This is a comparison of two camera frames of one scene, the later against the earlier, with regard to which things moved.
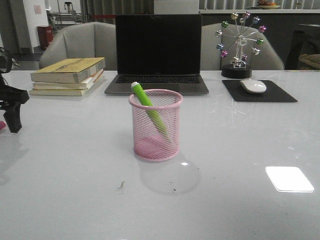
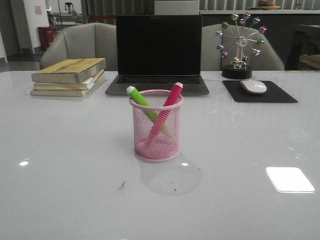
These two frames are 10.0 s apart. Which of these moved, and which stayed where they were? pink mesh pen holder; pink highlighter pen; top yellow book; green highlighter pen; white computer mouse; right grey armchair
Moved: green highlighter pen; pink highlighter pen
Stayed: top yellow book; pink mesh pen holder; right grey armchair; white computer mouse
